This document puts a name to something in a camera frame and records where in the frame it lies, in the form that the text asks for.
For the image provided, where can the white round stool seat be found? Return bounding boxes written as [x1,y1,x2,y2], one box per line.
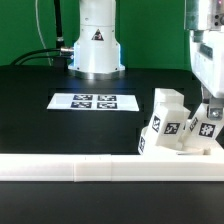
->
[138,127,204,156]

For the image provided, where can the thin white cable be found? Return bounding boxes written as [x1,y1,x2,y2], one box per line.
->
[35,0,54,67]

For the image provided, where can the white marker sheet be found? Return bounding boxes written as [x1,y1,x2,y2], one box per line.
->
[47,93,139,112]

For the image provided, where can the white L-shaped fence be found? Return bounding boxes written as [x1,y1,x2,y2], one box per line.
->
[0,146,224,182]

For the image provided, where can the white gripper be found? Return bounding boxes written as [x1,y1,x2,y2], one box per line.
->
[189,31,224,119]

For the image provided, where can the black cable bundle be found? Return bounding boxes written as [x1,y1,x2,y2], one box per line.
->
[10,46,75,67]

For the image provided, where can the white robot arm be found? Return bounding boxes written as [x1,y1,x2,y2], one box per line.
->
[68,0,224,120]

